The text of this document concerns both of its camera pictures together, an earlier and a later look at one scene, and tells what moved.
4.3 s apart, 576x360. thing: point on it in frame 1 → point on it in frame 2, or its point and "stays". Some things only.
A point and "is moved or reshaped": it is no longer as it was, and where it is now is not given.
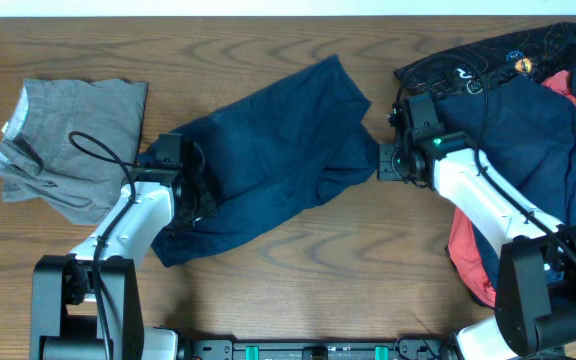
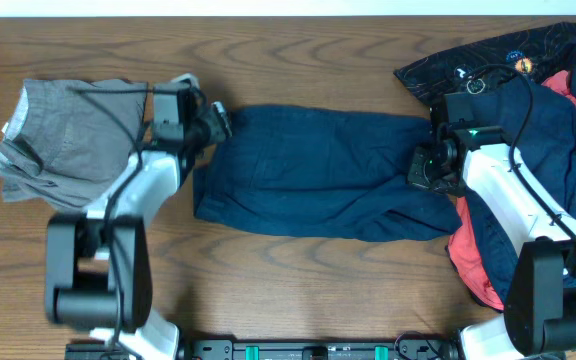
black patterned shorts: (537, 55) stays
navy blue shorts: (291, 141) is moved or reshaped
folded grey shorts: (72, 144) stays
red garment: (466, 253) stays
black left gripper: (200, 198) → (218, 123)
